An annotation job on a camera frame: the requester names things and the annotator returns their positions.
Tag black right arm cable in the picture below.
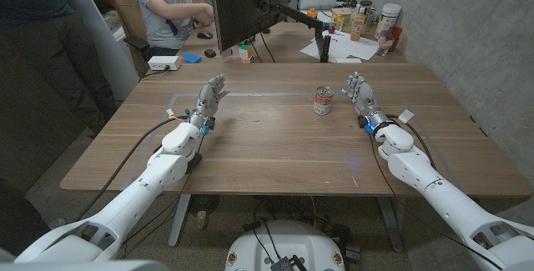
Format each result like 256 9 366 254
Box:
368 114 505 271

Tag white robot torso base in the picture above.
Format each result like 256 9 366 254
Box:
224 219 346 271

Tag grey table leg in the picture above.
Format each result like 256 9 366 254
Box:
377 195 405 253
167 193 192 248

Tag white cable label tag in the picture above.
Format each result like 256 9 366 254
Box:
397 108 416 124

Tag white paper sheets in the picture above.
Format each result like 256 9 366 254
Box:
299 28 379 62

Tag clear glass tumbler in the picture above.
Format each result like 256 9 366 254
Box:
376 34 395 58

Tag brown office chair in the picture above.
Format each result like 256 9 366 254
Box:
111 0 152 76

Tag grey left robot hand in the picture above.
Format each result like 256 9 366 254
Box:
189 73 230 130

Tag dark-lidded glass jar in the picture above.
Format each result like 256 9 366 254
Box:
359 0 378 30

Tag cardboard box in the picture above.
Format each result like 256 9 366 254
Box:
330 7 354 24

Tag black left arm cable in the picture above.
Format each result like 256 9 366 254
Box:
74 115 189 222

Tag red and white tin can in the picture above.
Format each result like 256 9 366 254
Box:
313 85 335 117

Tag orange drink bottle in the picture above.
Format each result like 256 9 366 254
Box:
350 7 366 43

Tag standing person in dark clothes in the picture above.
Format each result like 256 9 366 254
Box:
0 0 118 138

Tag red cup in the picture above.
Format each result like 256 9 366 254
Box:
387 26 404 53

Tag seated person in grey shirt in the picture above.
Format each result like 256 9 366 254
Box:
137 0 215 57

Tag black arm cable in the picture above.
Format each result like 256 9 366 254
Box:
74 115 189 222
368 114 505 271

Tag colourful cube block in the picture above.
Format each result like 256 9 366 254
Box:
239 44 254 64

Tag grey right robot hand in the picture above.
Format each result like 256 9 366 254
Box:
340 71 390 134

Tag white power box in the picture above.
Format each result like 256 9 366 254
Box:
147 55 183 72

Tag black computer monitor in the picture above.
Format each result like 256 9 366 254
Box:
209 0 294 53

